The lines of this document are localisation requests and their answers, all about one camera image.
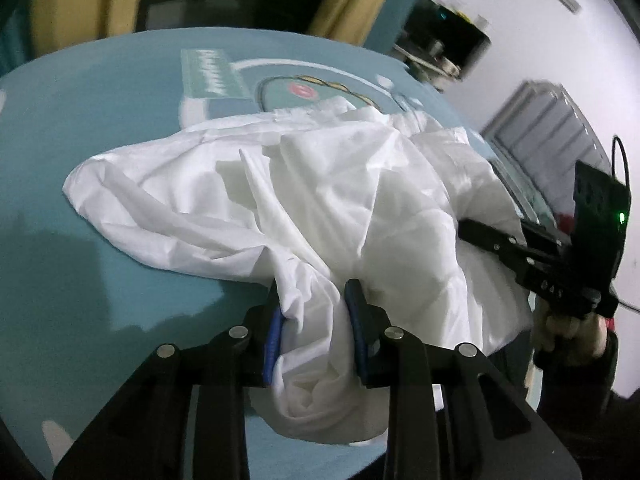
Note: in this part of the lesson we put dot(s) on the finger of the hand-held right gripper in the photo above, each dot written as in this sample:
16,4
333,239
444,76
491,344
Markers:
492,240

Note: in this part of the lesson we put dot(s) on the white desk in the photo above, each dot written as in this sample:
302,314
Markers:
430,62

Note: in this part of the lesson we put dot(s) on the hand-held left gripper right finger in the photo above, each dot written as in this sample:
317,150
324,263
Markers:
356,330

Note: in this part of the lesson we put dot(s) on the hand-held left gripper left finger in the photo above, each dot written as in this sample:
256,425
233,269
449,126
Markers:
273,342

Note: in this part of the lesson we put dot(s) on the person's right hand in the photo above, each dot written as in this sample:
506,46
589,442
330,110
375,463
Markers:
570,330

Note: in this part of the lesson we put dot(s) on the person's right forearm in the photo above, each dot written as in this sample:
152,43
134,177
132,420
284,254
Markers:
585,400

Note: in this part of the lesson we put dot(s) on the black monitor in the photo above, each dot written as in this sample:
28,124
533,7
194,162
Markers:
450,30

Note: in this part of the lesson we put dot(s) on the white radiator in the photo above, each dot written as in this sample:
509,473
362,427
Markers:
545,130

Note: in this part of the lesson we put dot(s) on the white shirt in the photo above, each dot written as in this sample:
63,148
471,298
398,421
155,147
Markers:
310,200

